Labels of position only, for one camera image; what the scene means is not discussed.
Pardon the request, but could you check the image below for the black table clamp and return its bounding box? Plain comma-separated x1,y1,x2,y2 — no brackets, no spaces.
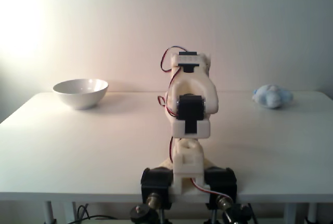
140,167,174,210
204,166,238,209

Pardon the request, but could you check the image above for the white table leg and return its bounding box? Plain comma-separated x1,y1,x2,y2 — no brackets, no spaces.
63,202,76,224
283,203,297,224
43,201,57,224

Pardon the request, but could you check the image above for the skyblue plush doll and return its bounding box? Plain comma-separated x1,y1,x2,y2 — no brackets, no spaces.
252,84,294,109

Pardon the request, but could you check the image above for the white ceramic bowl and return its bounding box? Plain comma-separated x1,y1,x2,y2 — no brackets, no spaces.
53,78,109,110

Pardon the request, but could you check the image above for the black cable under table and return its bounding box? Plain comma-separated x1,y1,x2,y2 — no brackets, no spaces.
68,204,118,224

